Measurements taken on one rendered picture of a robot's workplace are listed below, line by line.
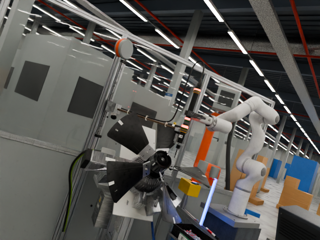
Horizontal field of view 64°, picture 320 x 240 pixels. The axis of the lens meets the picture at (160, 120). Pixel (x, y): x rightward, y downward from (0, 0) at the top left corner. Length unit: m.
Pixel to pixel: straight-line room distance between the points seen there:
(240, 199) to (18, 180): 1.65
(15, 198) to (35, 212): 0.18
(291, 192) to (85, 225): 9.01
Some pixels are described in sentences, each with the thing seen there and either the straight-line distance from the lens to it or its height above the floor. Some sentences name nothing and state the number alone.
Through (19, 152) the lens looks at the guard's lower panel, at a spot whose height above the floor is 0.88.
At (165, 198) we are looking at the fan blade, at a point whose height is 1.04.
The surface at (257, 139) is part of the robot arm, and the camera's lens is 2.03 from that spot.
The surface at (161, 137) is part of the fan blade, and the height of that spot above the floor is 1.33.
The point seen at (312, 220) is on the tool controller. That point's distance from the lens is 1.28.
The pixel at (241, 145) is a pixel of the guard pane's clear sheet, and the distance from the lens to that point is 2.81.
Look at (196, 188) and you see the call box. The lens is 2.02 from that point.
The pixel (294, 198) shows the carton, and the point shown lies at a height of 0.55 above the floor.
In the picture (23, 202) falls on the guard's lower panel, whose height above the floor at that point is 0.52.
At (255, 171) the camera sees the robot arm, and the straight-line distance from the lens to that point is 1.98.
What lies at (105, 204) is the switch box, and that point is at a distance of 1.86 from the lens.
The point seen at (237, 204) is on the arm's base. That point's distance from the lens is 2.05.
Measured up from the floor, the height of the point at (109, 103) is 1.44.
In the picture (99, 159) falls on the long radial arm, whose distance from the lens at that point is 1.56.
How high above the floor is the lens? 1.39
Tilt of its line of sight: 2 degrees up
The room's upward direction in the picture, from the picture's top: 19 degrees clockwise
